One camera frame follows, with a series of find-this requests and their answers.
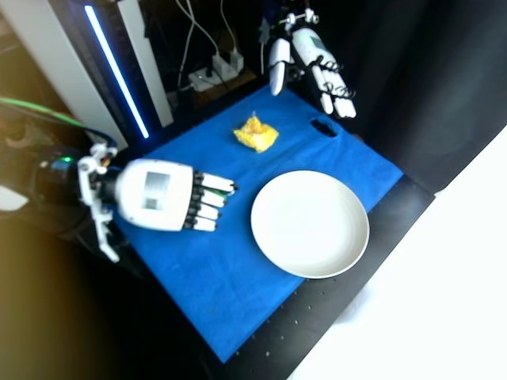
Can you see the white plug adapter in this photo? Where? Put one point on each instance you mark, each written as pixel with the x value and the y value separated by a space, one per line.
pixel 229 63

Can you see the blue table cloth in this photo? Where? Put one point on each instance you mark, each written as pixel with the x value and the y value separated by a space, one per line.
pixel 237 257

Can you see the white power strip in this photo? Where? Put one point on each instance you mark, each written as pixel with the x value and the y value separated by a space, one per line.
pixel 202 79

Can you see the white column with blue light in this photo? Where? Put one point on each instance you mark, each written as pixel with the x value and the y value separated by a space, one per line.
pixel 51 59

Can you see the yellow sponge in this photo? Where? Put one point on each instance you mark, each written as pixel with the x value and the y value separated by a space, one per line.
pixel 256 136

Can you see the white round plate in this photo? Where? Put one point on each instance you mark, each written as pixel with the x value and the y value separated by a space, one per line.
pixel 309 223

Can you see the green block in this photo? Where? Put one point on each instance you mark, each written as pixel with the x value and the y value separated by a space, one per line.
pixel 222 192

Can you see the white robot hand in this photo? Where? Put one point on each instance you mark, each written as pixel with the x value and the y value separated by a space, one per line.
pixel 309 47
pixel 154 194

